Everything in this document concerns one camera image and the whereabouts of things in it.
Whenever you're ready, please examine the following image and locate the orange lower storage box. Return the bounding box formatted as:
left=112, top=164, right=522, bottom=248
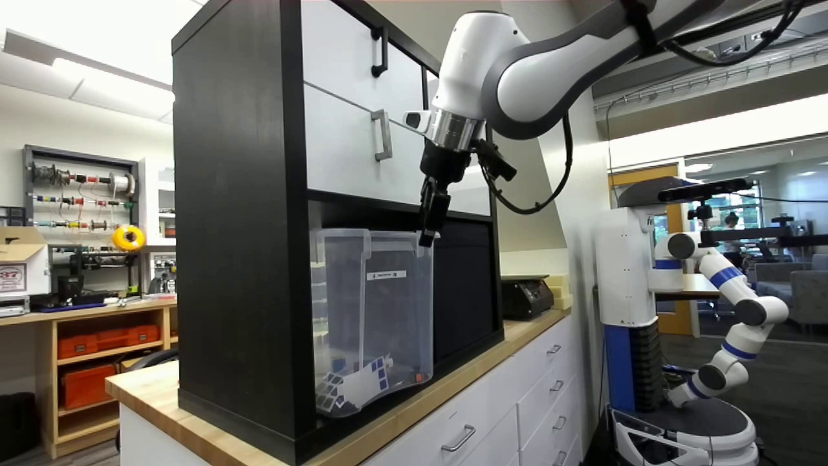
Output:
left=59, top=364, right=120, bottom=409

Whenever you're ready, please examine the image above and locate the silver lower drawer handle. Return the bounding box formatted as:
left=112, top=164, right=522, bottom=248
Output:
left=370, top=109, right=393, bottom=164

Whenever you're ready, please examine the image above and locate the cardboard box on left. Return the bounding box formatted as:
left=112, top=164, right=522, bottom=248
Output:
left=0, top=226, right=53, bottom=296

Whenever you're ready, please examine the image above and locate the yellow filament spool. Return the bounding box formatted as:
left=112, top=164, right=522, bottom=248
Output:
left=112, top=226, right=146, bottom=253

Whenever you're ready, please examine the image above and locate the orange storage box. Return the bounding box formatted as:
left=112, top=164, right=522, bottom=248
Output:
left=58, top=325, right=160, bottom=361
left=59, top=364, right=120, bottom=409

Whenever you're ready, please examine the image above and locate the white base cabinet with drawers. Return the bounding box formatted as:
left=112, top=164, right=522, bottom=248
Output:
left=110, top=310, right=586, bottom=466

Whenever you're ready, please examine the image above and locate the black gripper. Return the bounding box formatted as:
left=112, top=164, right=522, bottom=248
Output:
left=419, top=143, right=472, bottom=248

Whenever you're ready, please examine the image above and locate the black 3d printer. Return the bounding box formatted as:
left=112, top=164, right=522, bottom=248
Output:
left=31, top=246, right=143, bottom=314

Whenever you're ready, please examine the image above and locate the black upper drawer handle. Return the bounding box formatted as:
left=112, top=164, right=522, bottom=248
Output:
left=370, top=27, right=388, bottom=77

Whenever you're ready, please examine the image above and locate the black device on counter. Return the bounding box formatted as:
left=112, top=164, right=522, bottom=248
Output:
left=502, top=275, right=555, bottom=322

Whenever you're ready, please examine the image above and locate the clear plastic storage bin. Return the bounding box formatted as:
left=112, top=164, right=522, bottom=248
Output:
left=310, top=228, right=436, bottom=408

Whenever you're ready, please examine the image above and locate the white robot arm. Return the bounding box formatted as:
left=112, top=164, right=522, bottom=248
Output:
left=406, top=0, right=803, bottom=246

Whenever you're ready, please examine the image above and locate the white drawer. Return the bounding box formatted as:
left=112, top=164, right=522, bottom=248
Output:
left=300, top=0, right=425, bottom=128
left=302, top=83, right=431, bottom=211

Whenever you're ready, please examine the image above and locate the white and blue mobile robot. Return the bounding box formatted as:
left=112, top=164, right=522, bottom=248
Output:
left=592, top=176, right=793, bottom=466

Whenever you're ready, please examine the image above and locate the white upper drawer front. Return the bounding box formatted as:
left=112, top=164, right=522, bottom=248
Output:
left=300, top=0, right=425, bottom=128

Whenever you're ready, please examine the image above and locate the white and blue checkered item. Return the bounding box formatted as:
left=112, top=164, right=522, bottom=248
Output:
left=315, top=357, right=393, bottom=418

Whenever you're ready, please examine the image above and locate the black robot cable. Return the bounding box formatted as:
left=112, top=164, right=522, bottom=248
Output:
left=472, top=112, right=578, bottom=219

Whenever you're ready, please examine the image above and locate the wooden workbench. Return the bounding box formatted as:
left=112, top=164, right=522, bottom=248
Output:
left=0, top=301, right=177, bottom=458

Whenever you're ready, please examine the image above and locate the white lower drawer front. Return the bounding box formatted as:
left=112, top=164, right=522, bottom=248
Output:
left=302, top=83, right=431, bottom=211

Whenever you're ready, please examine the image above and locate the grey wall parts rack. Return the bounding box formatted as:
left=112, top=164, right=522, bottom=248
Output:
left=23, top=145, right=139, bottom=248

